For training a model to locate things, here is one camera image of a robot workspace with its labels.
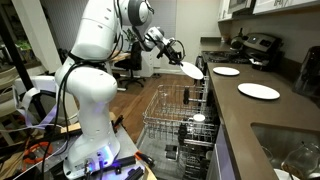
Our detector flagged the silver black countertop appliance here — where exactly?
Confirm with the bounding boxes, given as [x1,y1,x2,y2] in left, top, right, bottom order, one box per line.
[242,32,284,72]

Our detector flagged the white mug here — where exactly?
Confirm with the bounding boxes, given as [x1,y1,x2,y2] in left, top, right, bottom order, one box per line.
[188,113,207,134]

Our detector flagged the wire dishwasher rack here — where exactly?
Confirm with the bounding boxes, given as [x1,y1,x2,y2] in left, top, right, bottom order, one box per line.
[142,84,220,141]

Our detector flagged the steel kitchen sink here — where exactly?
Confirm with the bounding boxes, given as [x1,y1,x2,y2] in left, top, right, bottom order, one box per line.
[250,122,320,180]

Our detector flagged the dishwasher door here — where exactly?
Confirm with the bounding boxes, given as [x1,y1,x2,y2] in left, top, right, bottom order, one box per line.
[135,128,188,180]

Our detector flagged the white strap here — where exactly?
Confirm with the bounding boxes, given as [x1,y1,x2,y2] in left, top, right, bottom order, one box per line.
[12,85,63,130]

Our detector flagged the clear glass pitcher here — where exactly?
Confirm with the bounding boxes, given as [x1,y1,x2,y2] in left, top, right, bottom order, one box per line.
[280,141,320,180]

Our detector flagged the white base cabinet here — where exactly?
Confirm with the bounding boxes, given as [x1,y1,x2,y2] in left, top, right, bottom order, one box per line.
[205,123,242,180]

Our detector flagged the black coffee machine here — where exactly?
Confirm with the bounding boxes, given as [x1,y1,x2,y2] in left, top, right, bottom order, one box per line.
[292,45,320,108]

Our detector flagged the white round plate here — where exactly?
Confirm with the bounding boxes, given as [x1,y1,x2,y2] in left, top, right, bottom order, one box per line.
[237,82,281,101]
[179,61,205,81]
[212,66,241,76]

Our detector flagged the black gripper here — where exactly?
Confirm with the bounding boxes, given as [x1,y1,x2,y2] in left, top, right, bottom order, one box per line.
[156,39,185,67]

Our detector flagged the green potted plant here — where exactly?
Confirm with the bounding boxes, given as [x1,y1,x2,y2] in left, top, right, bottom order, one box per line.
[122,28,138,44]

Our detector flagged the metal robot mount table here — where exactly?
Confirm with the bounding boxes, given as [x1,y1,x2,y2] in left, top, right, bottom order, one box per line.
[33,111,158,180]

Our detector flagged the black gas stove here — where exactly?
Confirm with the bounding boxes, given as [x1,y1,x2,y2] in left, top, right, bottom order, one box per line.
[194,49,252,88]

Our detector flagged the black tripod pole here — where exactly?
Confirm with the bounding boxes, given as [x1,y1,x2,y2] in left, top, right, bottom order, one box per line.
[0,13,48,121]

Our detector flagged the dark kettle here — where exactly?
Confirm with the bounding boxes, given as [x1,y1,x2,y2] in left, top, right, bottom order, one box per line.
[229,27,248,51]

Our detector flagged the lower dishwasher rack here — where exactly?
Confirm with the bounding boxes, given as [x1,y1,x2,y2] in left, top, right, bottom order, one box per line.
[176,133,219,180]

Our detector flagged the orange cable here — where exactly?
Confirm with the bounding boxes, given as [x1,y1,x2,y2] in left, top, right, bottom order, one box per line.
[21,141,54,168]

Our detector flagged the wooden desk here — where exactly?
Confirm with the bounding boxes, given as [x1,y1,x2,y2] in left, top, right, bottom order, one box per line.
[105,51,133,93]

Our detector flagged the orange black hand tool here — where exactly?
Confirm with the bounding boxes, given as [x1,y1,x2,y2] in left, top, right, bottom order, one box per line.
[134,150,156,169]

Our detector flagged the white wall cabinet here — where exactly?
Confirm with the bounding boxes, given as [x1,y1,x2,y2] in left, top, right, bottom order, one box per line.
[217,0,320,23]

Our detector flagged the black office chair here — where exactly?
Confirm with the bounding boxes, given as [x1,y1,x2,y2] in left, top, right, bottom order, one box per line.
[114,40,148,90]

